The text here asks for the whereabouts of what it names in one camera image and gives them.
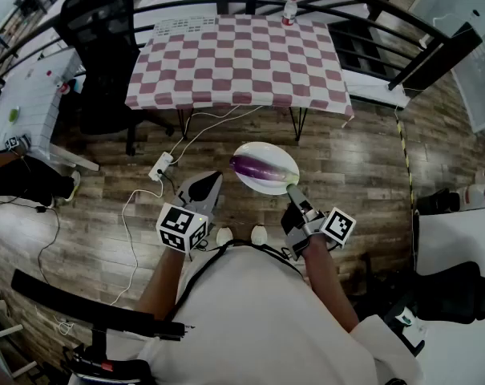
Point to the purple eggplant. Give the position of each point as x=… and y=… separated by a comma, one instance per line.
x=258, y=167

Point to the yellow black floor tape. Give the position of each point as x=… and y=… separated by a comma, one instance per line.
x=405, y=155

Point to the person's right forearm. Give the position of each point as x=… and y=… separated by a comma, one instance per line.
x=330, y=291

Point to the red label plastic bottle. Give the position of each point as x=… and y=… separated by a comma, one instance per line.
x=289, y=12

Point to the person's white shoe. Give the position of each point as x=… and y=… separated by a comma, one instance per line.
x=223, y=236
x=259, y=234

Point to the black mesh office chair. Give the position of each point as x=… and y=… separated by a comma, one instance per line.
x=102, y=62

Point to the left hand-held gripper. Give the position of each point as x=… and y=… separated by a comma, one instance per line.
x=182, y=225

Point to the black padded chair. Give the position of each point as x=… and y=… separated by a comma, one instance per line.
x=458, y=291

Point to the small red cup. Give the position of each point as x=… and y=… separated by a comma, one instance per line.
x=64, y=88

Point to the person's white shirt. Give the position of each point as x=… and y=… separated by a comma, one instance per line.
x=258, y=327

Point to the pink checkered cloth table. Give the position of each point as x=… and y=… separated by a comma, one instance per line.
x=242, y=62

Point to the white oval plate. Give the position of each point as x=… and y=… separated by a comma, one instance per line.
x=266, y=149

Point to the white red print container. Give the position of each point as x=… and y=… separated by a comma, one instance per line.
x=480, y=191

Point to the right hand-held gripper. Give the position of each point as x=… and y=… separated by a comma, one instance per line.
x=306, y=227

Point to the white power strip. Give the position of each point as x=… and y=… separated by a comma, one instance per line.
x=160, y=167

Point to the black bar stand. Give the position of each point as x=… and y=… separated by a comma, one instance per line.
x=86, y=311

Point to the black bag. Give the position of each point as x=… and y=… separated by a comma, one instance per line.
x=438, y=202

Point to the black metal railing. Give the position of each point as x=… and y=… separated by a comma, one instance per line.
x=434, y=50

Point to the white desk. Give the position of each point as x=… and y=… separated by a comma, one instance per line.
x=454, y=239

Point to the green round object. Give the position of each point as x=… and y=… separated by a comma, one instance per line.
x=13, y=114

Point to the person's left forearm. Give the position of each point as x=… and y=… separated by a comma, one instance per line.
x=164, y=283

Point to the person's left white shoe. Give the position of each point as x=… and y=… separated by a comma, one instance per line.
x=223, y=236

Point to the white printed paper sheet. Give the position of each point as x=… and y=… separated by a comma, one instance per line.
x=184, y=26

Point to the white board panel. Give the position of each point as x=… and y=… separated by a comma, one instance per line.
x=478, y=66

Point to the person's right white shoe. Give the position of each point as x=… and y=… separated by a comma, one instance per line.
x=259, y=234

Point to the white slatted side table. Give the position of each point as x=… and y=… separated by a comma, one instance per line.
x=29, y=94

